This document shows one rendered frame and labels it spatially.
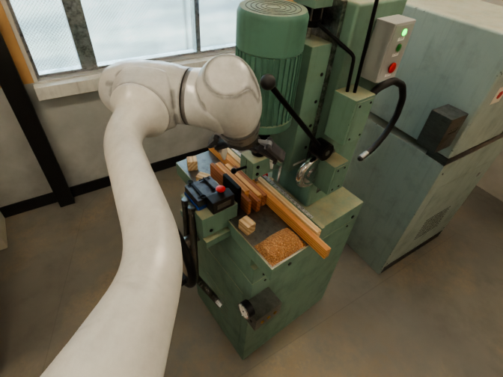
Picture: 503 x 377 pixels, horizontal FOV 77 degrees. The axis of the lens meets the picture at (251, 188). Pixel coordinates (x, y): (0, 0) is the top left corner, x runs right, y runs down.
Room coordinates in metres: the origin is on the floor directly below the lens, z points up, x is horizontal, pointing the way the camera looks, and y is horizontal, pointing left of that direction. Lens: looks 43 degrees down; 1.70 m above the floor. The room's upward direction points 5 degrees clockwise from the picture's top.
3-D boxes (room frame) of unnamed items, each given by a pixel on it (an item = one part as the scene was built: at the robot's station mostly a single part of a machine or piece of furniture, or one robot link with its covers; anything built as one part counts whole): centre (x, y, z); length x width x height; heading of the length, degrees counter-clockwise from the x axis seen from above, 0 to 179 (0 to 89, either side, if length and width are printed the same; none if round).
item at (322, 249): (0.84, -0.03, 0.92); 0.67 x 0.02 x 0.04; 41
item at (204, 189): (0.73, 0.13, 0.99); 0.13 x 0.11 x 0.06; 41
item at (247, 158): (0.87, -0.03, 1.03); 0.14 x 0.07 x 0.09; 131
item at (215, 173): (0.83, 0.08, 0.93); 0.24 x 0.01 x 0.06; 41
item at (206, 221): (0.73, 0.14, 0.91); 0.15 x 0.14 x 0.09; 41
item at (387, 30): (0.96, -0.35, 1.40); 0.10 x 0.06 x 0.16; 131
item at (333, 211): (0.94, -0.11, 0.76); 0.57 x 0.45 x 0.09; 131
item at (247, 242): (0.79, 0.07, 0.87); 0.61 x 0.30 x 0.06; 41
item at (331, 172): (0.86, -0.26, 1.02); 0.09 x 0.07 x 0.12; 41
